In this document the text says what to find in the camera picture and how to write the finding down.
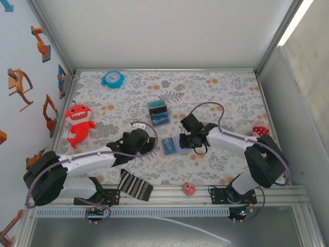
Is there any clear acrylic card box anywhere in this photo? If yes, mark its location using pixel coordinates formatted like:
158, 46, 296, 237
147, 99, 172, 127

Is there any white slotted cable duct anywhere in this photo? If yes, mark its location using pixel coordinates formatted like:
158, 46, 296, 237
34, 207, 230, 217

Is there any small pink bear figurine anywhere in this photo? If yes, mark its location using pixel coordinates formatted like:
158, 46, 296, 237
181, 182, 196, 196

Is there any small circuit board with LEDs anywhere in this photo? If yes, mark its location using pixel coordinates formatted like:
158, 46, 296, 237
228, 205, 254, 222
87, 207, 106, 216

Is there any red shark plush toy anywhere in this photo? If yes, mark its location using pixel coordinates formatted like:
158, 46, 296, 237
64, 101, 96, 149

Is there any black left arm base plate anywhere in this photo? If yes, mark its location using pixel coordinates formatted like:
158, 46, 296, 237
74, 188, 121, 206

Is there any thin white tube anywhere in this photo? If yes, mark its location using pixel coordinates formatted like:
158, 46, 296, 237
143, 215, 232, 244

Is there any blue orange machine sticker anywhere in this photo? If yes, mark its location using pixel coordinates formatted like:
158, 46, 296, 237
56, 64, 68, 100

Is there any orange gripper machine sticker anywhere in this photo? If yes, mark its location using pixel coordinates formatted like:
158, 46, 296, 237
7, 68, 34, 113

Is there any pink polka dot plush toy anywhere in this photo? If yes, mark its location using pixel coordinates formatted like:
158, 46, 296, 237
252, 122, 278, 144

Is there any blue VIP card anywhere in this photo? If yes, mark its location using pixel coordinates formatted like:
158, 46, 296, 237
150, 112, 171, 126
161, 137, 177, 155

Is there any blue round alarm clock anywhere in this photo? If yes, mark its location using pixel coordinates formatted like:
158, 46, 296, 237
101, 70, 125, 90

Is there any floral patterned tablecloth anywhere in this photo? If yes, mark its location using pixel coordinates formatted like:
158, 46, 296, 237
51, 70, 288, 186

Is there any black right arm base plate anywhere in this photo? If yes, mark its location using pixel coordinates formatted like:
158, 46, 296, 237
210, 186, 258, 205

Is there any black beige striped sock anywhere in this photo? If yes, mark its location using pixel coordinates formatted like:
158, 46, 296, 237
117, 168, 154, 202

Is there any aluminium frame bar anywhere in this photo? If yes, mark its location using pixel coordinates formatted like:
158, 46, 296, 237
25, 184, 310, 208
254, 0, 313, 77
74, 67, 259, 74
25, 0, 78, 75
42, 73, 81, 187

